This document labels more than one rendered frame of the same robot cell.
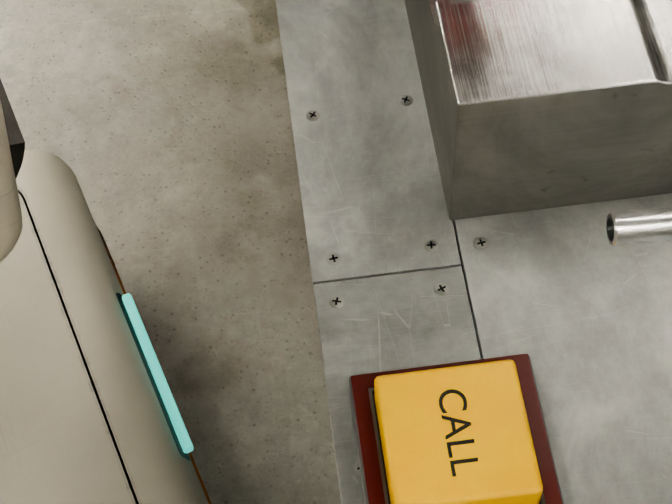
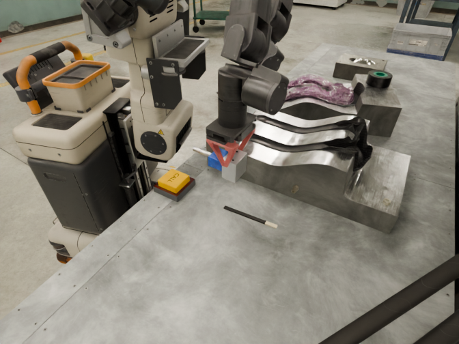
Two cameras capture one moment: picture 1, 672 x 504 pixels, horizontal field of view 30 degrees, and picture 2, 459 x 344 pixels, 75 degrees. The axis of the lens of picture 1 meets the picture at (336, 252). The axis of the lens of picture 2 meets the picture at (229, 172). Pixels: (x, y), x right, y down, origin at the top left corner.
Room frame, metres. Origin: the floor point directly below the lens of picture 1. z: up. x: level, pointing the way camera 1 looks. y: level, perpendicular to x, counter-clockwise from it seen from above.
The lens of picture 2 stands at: (-0.20, -0.50, 1.34)
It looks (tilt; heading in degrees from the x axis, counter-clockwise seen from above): 39 degrees down; 34
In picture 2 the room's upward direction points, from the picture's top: straight up
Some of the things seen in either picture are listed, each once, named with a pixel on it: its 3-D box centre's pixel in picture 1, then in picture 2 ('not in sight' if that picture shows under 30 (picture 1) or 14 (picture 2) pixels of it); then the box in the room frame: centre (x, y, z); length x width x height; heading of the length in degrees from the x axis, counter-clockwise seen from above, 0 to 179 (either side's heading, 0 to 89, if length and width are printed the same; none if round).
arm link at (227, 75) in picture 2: not in sight; (235, 84); (0.24, -0.21, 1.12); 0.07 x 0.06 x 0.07; 85
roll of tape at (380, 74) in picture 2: not in sight; (378, 78); (0.95, -0.36, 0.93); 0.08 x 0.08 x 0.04
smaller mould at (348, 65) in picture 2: not in sight; (359, 68); (1.28, -0.23, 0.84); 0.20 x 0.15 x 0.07; 94
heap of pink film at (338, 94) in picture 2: not in sight; (317, 87); (0.82, -0.19, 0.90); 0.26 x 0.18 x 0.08; 111
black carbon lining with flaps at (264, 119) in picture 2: not in sight; (306, 131); (0.49, -0.28, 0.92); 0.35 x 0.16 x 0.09; 94
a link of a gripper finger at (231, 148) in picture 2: not in sight; (228, 145); (0.23, -0.20, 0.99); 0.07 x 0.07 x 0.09; 3
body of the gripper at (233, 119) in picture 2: not in sight; (232, 112); (0.24, -0.20, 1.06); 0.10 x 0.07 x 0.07; 3
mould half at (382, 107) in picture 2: not in sight; (317, 97); (0.83, -0.19, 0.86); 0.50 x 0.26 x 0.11; 111
